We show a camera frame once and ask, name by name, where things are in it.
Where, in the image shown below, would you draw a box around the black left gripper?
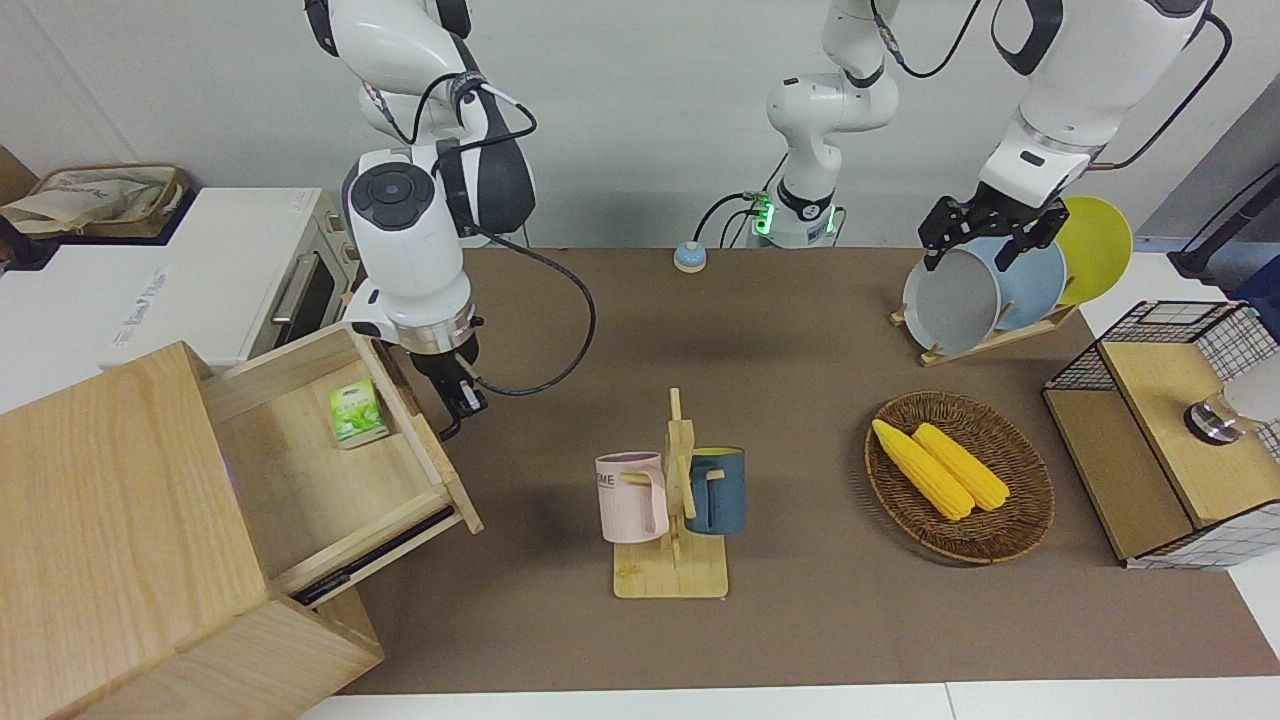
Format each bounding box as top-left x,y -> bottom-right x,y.
918,185 -> 1069,273

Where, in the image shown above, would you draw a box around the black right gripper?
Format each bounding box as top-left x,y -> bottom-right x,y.
408,338 -> 491,443

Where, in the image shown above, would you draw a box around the light wooden drawer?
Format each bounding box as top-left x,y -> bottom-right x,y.
200,322 -> 485,608

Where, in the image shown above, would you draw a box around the grey plate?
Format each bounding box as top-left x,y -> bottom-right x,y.
902,248 -> 1002,358

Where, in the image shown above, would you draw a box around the light blue plate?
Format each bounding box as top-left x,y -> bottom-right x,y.
965,237 -> 1068,333

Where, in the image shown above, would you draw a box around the wooden plate rack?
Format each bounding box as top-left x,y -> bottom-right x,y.
890,303 -> 1079,368

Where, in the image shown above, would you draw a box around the green tea box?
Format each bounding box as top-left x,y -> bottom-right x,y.
328,378 -> 390,449

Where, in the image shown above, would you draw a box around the yellow plate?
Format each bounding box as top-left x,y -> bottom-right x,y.
1055,196 -> 1134,307

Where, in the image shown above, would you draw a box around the pink mug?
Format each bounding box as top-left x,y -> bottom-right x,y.
595,452 -> 670,544

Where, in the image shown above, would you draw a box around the yellow corn cob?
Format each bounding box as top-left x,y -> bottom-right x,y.
912,422 -> 1011,512
871,418 -> 975,522

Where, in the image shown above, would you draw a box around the black stand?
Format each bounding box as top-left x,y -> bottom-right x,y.
1168,165 -> 1280,281

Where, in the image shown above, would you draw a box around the wooden mug tree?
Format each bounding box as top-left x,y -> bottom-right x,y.
612,388 -> 730,601

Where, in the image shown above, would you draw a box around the dark blue mug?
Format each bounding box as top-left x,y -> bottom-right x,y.
685,447 -> 747,536

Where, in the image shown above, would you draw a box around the white toaster oven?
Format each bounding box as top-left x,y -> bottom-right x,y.
98,186 -> 363,373

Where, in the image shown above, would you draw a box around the round wicker basket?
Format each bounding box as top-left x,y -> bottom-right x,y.
864,391 -> 1056,566

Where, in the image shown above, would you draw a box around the light wooden cabinet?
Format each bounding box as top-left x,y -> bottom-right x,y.
0,340 -> 386,720

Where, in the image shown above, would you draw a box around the white printed box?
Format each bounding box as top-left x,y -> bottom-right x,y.
0,243 -> 196,413

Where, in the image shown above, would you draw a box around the beige cloth bag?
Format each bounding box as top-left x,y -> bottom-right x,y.
0,163 -> 191,241

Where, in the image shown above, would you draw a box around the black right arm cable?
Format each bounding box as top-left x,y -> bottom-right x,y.
385,70 -> 598,398

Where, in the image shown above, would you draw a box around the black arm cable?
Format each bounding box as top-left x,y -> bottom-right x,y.
385,70 -> 598,398
1088,10 -> 1233,171

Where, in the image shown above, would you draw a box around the black wire wooden shelf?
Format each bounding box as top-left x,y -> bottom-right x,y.
1042,300 -> 1280,571

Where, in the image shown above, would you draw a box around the black base cables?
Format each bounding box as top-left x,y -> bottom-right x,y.
694,150 -> 791,248

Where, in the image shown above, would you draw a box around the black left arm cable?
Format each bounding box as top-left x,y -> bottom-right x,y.
1088,10 -> 1233,171

